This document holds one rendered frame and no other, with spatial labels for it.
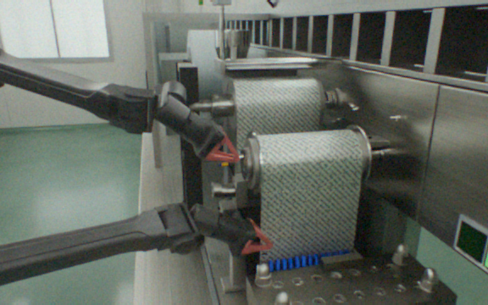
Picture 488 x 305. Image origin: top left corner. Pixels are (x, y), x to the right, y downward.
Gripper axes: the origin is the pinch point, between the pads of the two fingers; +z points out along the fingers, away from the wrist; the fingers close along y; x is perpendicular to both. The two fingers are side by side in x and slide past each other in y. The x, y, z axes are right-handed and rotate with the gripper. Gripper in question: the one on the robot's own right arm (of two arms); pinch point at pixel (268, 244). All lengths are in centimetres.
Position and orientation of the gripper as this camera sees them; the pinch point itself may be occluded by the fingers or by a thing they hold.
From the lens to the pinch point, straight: 88.1
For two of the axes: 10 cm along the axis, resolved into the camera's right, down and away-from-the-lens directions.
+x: 4.7, -8.6, -1.8
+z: 8.5, 3.9, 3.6
